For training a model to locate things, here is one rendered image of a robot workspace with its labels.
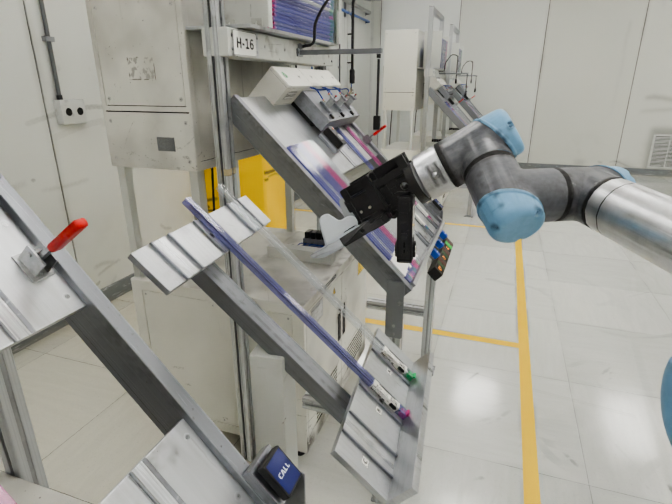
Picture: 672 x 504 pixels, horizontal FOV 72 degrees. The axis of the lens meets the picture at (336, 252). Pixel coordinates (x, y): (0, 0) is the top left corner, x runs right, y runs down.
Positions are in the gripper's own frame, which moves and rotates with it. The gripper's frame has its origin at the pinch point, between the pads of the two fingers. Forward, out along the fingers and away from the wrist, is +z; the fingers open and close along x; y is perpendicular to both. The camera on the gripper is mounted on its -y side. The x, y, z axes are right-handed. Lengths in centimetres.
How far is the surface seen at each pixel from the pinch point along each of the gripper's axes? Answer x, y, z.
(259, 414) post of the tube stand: 12.3, -18.8, 22.2
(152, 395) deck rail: 33.0, -1.2, 15.8
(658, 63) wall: -688, -99, -255
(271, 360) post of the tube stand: 12.3, -10.7, 13.7
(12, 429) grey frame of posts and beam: 28, 2, 53
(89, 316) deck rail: 32.4, 11.0, 17.2
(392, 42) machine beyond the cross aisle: -403, 81, 8
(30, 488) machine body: 30, -8, 55
